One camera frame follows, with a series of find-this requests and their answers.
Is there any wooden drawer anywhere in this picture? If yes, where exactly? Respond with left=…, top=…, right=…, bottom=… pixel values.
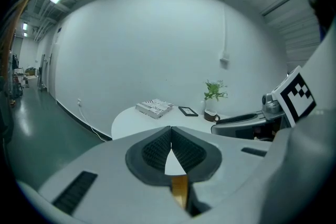
left=169, top=174, right=189, bottom=210

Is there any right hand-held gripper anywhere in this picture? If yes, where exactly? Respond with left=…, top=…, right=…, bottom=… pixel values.
left=211, top=65, right=318, bottom=141

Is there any black picture frame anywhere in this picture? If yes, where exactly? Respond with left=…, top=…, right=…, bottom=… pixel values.
left=178, top=105, right=199, bottom=117

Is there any white curved table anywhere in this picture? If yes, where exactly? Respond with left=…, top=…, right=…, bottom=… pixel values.
left=111, top=105, right=232, bottom=175

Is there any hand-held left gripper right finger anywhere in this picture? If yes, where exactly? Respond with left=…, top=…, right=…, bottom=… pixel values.
left=172, top=125, right=276, bottom=224

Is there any person's right forearm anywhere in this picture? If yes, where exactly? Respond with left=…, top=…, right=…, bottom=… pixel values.
left=299, top=31, right=336, bottom=124

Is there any printed flat box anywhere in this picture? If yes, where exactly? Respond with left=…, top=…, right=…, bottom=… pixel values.
left=135, top=98, right=174, bottom=120

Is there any green plant in white vase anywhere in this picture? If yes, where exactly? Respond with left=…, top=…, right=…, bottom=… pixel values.
left=201, top=79, right=228, bottom=115

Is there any brown and white mug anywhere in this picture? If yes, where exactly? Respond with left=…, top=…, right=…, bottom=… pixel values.
left=204, top=109, right=221, bottom=122

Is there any white wall junction box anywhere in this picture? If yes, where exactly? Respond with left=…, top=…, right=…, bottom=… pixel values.
left=219, top=52, right=231, bottom=70

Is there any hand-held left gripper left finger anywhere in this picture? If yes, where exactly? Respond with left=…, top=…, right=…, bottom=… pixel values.
left=16, top=125, right=193, bottom=224

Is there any white wall conduit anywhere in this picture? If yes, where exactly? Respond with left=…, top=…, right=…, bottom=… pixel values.
left=222, top=0, right=228, bottom=55

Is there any white wall cable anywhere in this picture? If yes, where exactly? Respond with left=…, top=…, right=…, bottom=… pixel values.
left=78, top=105, right=113, bottom=142

